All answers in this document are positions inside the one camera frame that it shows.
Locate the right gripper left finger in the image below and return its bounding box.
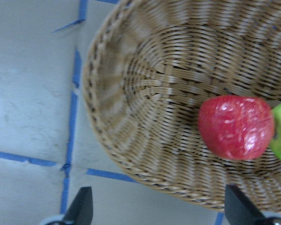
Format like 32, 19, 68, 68
61, 187, 93, 225

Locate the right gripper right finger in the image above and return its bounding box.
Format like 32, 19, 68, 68
224, 185, 266, 225

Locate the red apple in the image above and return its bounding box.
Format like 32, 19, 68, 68
198, 95, 275, 160

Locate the wicker basket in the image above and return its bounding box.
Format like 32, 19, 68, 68
82, 0, 281, 214

